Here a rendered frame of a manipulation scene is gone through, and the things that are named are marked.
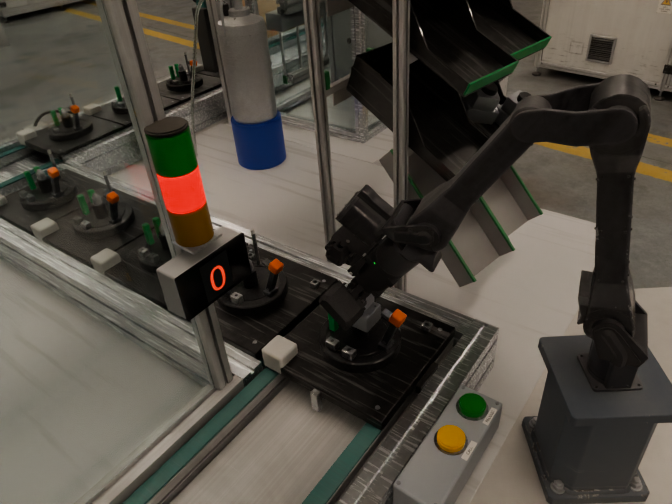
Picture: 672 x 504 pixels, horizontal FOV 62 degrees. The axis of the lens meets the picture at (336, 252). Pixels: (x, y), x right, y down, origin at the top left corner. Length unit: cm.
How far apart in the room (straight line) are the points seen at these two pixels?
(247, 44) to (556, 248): 98
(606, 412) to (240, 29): 129
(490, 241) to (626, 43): 388
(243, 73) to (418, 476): 121
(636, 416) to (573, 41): 441
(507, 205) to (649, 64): 373
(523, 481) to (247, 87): 124
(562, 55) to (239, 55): 378
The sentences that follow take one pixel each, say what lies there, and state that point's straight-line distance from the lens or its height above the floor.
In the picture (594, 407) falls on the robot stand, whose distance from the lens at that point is 81.
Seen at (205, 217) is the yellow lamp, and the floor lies 129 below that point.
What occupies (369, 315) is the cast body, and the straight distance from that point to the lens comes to 89.
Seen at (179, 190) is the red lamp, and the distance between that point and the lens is 69.
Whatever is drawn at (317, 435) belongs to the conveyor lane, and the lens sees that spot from 92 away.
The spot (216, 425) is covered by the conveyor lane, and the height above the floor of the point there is 95.
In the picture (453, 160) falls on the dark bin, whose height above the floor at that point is 121.
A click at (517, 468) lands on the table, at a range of 97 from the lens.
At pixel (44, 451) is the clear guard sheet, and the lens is 80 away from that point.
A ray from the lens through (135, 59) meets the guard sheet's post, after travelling 67.
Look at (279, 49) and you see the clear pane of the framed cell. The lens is 201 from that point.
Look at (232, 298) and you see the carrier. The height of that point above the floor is 100.
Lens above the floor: 166
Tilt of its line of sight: 36 degrees down
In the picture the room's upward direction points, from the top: 5 degrees counter-clockwise
